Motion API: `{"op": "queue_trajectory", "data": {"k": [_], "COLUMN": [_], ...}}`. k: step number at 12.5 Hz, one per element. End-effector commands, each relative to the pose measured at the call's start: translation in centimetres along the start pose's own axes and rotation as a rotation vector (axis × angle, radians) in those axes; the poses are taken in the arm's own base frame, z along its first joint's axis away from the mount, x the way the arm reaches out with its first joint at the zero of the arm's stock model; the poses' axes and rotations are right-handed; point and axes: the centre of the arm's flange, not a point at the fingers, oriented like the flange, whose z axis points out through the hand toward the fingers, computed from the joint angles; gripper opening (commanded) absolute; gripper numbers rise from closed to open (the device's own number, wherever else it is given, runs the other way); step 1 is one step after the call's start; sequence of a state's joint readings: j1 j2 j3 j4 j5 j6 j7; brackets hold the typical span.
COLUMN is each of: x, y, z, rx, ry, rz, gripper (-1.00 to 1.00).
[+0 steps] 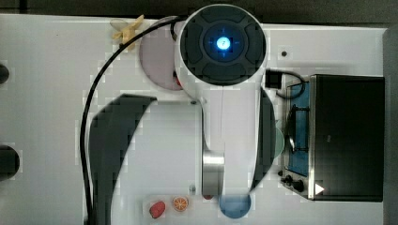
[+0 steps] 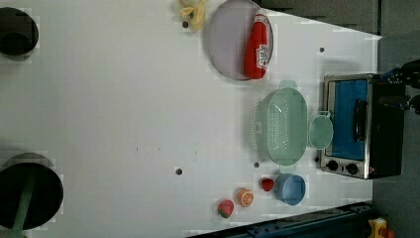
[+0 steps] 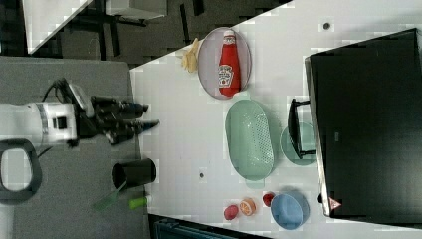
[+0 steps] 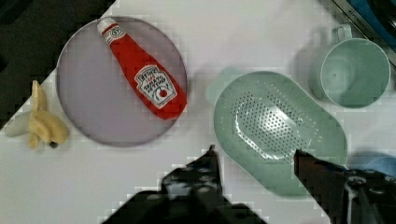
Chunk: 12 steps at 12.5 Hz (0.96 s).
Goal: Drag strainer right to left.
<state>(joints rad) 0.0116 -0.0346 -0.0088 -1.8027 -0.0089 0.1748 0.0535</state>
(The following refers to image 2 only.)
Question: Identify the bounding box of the blue bowl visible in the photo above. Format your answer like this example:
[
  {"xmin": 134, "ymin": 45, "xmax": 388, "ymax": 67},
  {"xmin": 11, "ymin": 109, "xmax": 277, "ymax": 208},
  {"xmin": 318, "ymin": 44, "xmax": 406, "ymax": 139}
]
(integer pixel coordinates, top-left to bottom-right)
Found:
[{"xmin": 274, "ymin": 174, "xmax": 306, "ymax": 205}]

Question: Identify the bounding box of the small red toy fruit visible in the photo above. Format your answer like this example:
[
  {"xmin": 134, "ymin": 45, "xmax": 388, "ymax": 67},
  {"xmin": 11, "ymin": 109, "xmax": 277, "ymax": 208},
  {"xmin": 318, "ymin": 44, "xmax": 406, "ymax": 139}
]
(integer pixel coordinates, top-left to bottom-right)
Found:
[{"xmin": 261, "ymin": 178, "xmax": 274, "ymax": 191}]

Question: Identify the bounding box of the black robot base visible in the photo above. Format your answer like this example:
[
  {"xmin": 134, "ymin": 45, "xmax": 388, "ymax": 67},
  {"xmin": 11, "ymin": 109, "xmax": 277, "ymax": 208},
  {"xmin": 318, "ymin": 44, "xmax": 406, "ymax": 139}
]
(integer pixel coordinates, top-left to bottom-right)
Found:
[{"xmin": 0, "ymin": 153, "xmax": 64, "ymax": 230}]

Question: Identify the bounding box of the black toaster oven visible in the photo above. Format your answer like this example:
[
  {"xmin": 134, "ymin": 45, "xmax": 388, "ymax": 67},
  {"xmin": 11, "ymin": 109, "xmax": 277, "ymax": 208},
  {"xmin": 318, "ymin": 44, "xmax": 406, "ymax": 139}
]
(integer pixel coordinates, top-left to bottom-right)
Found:
[{"xmin": 320, "ymin": 73, "xmax": 405, "ymax": 179}]

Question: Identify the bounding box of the green cup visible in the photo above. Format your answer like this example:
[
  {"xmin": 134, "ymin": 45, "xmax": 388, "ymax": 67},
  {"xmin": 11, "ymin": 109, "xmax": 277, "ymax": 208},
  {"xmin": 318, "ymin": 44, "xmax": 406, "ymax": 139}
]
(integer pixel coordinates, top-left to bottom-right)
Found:
[{"xmin": 308, "ymin": 111, "xmax": 334, "ymax": 150}]

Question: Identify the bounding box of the green plastic strainer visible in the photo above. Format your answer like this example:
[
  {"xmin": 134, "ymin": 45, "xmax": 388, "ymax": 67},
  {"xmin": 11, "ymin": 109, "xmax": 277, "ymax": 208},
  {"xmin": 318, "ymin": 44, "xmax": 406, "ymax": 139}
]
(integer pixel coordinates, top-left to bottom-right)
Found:
[{"xmin": 255, "ymin": 80, "xmax": 308, "ymax": 174}]

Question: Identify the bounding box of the orange slice toy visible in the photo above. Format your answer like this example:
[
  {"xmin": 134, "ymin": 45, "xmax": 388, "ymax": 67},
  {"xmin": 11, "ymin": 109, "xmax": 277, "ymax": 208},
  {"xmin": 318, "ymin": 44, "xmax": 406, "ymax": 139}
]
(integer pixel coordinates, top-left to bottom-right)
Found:
[{"xmin": 237, "ymin": 188, "xmax": 255, "ymax": 207}]

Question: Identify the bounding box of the red ketchup bottle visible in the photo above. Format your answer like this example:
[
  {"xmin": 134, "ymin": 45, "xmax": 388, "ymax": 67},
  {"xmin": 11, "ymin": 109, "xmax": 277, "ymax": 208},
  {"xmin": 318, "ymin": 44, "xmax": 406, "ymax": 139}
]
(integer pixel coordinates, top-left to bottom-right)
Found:
[{"xmin": 244, "ymin": 9, "xmax": 269, "ymax": 79}]

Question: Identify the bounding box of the yellow banana peel toy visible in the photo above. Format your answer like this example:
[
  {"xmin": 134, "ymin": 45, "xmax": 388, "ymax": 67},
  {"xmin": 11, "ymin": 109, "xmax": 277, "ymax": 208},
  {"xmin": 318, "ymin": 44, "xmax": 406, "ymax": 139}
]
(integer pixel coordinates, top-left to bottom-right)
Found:
[{"xmin": 179, "ymin": 0, "xmax": 207, "ymax": 32}]

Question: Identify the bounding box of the grey round plate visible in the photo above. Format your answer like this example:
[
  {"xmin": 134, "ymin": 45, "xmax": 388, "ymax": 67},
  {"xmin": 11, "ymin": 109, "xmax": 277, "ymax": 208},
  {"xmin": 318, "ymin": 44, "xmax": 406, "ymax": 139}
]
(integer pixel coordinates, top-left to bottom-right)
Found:
[{"xmin": 207, "ymin": 0, "xmax": 273, "ymax": 80}]

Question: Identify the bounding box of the black cylinder post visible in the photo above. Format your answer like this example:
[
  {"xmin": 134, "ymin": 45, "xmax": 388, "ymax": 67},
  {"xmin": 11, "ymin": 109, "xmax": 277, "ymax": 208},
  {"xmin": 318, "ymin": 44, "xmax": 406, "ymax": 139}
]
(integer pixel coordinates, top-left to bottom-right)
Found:
[{"xmin": 0, "ymin": 7, "xmax": 39, "ymax": 57}]

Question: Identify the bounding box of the strawberry toy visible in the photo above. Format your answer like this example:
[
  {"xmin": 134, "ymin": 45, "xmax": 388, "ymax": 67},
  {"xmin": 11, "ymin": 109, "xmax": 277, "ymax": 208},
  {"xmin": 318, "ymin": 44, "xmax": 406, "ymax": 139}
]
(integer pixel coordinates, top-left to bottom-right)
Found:
[{"xmin": 217, "ymin": 199, "xmax": 235, "ymax": 218}]

